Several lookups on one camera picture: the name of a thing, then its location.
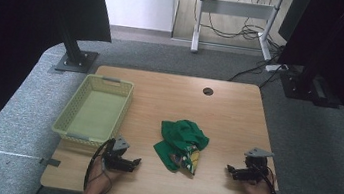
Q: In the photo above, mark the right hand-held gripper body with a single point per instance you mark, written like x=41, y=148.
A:
x=256, y=163

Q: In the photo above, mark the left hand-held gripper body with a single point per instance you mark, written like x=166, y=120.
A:
x=114, y=156

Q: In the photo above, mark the green printed t-shirt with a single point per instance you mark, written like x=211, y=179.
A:
x=181, y=138

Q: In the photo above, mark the person's left hand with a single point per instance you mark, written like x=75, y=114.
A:
x=100, y=176

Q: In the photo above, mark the yellow-green plastic basket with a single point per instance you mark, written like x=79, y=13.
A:
x=98, y=114

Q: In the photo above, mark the black metal stand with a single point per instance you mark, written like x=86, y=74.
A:
x=74, y=59
x=306, y=86

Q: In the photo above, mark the white power strip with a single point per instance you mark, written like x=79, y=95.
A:
x=274, y=67

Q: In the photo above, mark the white metal desk frame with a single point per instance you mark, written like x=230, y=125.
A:
x=235, y=8

